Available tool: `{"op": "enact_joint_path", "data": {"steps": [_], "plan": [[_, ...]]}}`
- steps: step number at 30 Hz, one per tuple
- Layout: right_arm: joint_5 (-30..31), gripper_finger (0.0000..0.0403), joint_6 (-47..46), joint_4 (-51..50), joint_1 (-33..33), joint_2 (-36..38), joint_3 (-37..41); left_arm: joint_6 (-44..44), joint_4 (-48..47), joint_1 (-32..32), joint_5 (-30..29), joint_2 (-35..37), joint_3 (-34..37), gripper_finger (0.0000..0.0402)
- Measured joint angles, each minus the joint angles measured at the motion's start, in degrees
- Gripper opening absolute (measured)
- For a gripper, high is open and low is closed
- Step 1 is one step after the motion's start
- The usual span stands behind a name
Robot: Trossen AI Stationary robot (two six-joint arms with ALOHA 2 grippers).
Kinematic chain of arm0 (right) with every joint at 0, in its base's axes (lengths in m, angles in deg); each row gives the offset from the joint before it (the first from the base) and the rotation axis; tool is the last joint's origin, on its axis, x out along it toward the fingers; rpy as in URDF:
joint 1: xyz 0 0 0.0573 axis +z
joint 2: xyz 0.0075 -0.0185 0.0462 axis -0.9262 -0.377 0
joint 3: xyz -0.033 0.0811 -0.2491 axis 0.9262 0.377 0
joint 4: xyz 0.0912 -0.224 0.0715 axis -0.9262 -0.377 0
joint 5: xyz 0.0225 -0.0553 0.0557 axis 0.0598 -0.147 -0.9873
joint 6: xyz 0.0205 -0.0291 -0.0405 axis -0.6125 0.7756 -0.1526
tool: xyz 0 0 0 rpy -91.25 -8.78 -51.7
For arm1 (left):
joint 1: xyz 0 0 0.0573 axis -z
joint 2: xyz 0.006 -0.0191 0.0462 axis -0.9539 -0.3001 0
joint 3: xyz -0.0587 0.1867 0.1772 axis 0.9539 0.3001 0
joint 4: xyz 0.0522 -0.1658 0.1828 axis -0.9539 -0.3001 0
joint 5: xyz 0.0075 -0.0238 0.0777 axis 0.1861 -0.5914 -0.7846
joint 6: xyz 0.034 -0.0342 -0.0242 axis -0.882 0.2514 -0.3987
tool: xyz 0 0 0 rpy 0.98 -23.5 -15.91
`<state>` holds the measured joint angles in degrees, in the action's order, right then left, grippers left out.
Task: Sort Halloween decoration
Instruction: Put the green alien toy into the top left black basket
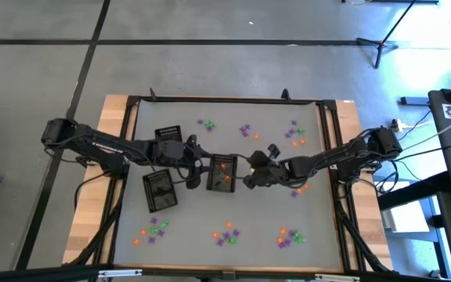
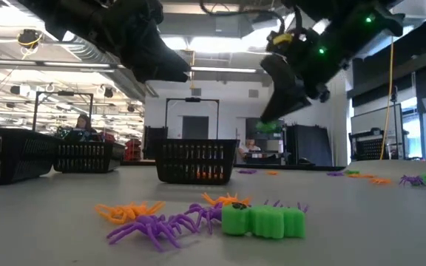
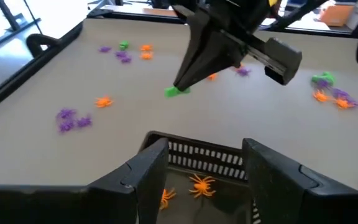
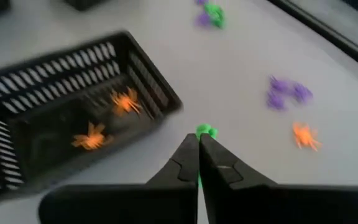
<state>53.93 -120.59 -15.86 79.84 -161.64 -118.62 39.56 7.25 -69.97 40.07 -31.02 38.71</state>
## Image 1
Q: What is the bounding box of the black metal table frame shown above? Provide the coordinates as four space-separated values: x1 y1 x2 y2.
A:
63 88 395 275

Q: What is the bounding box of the black rig beam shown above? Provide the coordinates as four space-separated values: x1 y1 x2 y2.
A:
0 264 451 282

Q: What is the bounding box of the white box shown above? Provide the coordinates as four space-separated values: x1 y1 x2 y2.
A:
381 203 432 233

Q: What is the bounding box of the black tripod stand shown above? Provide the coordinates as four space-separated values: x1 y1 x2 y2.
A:
356 0 418 70

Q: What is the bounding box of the black plastic slotted basket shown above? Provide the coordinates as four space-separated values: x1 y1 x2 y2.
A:
142 168 179 214
205 153 239 193
153 125 182 143

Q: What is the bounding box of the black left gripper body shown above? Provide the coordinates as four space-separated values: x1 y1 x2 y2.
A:
182 143 215 177

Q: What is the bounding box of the grey table mat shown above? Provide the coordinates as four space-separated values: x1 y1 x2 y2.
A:
111 99 345 271

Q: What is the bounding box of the silver metal bracket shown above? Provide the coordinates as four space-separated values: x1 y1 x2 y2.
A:
314 273 362 282
98 269 143 279

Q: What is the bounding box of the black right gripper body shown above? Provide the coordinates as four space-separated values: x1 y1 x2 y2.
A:
247 150 289 187

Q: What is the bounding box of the black desk leg bar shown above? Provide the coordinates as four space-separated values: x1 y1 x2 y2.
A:
377 171 451 212

